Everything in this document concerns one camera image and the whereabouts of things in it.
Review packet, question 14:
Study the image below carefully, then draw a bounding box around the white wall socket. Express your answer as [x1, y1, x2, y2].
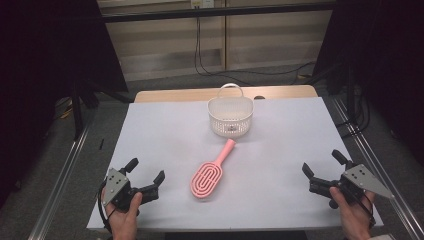
[190, 0, 215, 10]

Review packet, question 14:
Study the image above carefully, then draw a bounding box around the metal floor rail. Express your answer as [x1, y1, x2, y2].
[27, 121, 92, 240]
[331, 97, 424, 240]

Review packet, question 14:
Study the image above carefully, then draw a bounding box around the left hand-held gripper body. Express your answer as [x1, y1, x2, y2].
[101, 167, 143, 213]

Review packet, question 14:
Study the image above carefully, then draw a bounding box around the person's right hand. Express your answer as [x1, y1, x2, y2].
[328, 185, 376, 240]

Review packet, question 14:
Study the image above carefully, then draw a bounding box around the white table cover sheet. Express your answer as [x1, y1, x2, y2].
[86, 96, 385, 232]

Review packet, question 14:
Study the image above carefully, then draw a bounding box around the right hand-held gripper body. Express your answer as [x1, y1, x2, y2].
[329, 163, 395, 210]

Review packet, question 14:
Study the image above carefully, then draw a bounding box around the black curtain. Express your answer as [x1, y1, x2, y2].
[0, 0, 130, 209]
[312, 0, 424, 168]

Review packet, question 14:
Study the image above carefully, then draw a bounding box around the black floor cable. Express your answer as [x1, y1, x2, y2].
[193, 16, 254, 87]
[197, 16, 317, 78]

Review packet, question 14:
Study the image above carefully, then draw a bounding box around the person's left hand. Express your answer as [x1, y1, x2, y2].
[105, 191, 144, 240]

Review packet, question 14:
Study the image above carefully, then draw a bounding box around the pink hairbrush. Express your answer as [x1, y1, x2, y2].
[189, 138, 237, 200]

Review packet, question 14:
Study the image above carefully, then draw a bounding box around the black metal stand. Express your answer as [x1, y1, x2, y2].
[70, 77, 135, 142]

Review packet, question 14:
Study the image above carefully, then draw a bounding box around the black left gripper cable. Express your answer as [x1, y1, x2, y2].
[96, 180, 114, 233]

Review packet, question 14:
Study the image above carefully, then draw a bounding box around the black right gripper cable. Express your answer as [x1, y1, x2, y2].
[359, 192, 378, 230]

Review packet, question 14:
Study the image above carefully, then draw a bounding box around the white perforated plastic basket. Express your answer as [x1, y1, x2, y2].
[206, 82, 255, 139]

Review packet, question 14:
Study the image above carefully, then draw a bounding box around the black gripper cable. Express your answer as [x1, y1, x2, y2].
[359, 192, 378, 230]
[96, 180, 114, 233]

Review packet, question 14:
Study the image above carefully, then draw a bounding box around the black cable bundle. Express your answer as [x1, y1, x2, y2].
[335, 89, 372, 138]

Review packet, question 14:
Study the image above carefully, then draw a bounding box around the black horizontal bar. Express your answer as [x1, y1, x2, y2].
[99, 1, 338, 24]

